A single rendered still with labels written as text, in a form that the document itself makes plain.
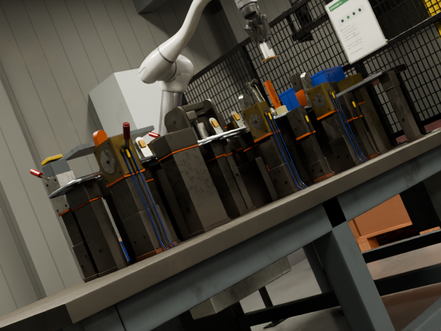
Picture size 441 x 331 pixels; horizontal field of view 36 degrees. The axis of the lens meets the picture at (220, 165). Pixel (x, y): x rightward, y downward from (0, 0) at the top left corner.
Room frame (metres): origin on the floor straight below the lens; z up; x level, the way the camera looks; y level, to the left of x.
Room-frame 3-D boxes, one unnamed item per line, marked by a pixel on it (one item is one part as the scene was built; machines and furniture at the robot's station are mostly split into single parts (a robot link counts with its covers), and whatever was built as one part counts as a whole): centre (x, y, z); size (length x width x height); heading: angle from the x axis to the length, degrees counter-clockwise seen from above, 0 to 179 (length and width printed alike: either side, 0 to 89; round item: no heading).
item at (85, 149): (2.62, 0.36, 1.16); 0.37 x 0.14 x 0.02; 133
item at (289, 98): (3.29, -0.56, 1.10); 0.30 x 0.17 x 0.13; 44
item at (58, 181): (2.26, 0.52, 0.88); 0.12 x 0.07 x 0.36; 43
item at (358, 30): (3.16, -0.85, 1.30); 0.23 x 0.02 x 0.31; 43
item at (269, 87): (3.04, -0.34, 0.95); 0.03 x 0.01 x 0.50; 133
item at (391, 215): (5.54, -1.08, 0.23); 1.31 x 0.94 x 0.45; 36
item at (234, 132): (2.52, -0.02, 1.00); 1.38 x 0.22 x 0.02; 133
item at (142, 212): (1.99, 0.26, 0.88); 0.14 x 0.09 x 0.36; 43
